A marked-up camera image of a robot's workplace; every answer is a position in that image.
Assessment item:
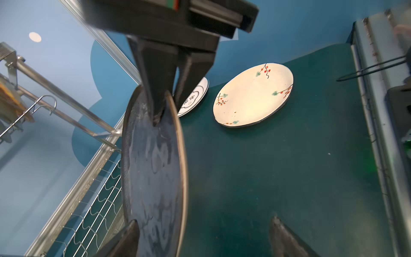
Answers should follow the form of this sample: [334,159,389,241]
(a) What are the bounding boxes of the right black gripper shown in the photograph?
[81,1,259,126]

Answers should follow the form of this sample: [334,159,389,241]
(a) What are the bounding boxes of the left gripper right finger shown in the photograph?
[269,216,319,257]

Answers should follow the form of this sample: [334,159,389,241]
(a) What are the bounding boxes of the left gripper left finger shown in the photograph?
[95,220,140,257]

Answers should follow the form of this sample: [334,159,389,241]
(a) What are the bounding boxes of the cream floral plate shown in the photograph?
[213,63,294,127]

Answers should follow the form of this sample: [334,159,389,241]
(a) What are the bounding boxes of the dark blue round plate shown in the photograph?
[121,86,188,257]

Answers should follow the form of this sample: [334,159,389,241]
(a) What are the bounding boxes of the orange woven round plate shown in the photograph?
[1,75,28,124]

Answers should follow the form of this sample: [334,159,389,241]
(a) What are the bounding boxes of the chrome two-tier dish rack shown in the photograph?
[1,40,134,255]

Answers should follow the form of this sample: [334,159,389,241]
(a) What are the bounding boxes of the white plate black ring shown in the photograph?
[177,76,210,118]

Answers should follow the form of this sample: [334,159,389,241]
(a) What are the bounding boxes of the right aluminium frame post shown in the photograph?
[60,0,141,85]

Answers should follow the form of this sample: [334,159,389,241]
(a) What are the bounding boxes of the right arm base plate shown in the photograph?
[385,84,411,152]

